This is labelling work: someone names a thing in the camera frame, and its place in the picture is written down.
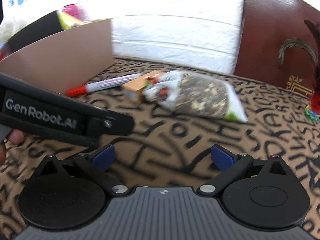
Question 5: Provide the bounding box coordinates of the brown cardboard box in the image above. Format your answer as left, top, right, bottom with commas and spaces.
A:
1, 19, 113, 94

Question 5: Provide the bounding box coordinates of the dark red wooden board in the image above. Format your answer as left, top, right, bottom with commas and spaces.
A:
234, 0, 319, 95

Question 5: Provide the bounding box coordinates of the small orange carton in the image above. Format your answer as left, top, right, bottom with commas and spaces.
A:
121, 70, 164, 104

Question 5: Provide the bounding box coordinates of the snack bag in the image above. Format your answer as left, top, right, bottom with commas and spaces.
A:
142, 70, 248, 123

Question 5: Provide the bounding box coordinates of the pink bottle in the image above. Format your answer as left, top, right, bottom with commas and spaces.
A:
62, 4, 86, 21

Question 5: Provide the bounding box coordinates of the black box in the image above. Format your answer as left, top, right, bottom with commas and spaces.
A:
6, 11, 62, 53

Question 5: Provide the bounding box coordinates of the red white marker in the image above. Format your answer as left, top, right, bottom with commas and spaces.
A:
65, 73, 142, 98

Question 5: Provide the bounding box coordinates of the person's left hand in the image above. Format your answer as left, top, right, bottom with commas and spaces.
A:
0, 129, 24, 166

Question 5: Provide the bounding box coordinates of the green yellow item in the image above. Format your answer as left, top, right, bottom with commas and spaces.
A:
57, 11, 85, 30

